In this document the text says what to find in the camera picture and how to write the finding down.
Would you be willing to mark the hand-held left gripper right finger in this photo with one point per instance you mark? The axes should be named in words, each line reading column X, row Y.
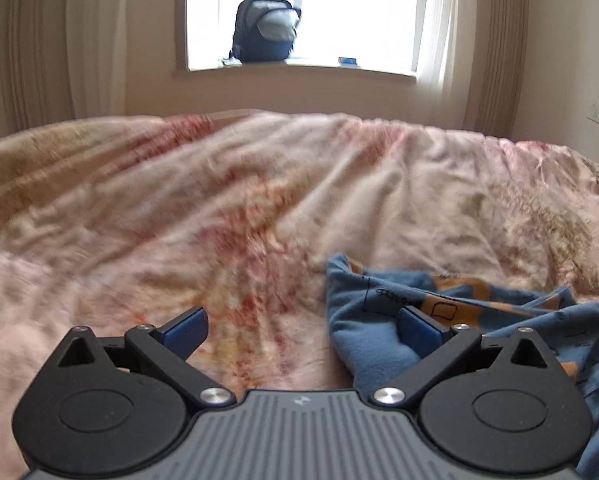
column 419, row 331

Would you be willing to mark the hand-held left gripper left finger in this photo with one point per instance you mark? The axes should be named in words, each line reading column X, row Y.
column 187, row 334

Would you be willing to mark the blue and orange printed pants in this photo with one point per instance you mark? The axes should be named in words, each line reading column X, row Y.
column 374, row 310

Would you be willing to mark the pink floral blanket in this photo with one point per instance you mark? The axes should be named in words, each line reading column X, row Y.
column 204, row 210

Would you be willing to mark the small pale object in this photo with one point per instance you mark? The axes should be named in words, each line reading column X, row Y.
column 229, row 62

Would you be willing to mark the small blue box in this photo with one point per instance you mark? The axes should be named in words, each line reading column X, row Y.
column 348, row 61

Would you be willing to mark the beige curtain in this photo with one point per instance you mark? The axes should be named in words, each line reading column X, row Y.
column 54, row 40
column 479, row 45

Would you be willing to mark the dark blue backpack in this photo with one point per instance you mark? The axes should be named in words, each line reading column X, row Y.
column 262, row 30

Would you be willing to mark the window with white frame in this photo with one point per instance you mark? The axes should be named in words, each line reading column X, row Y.
column 359, row 10

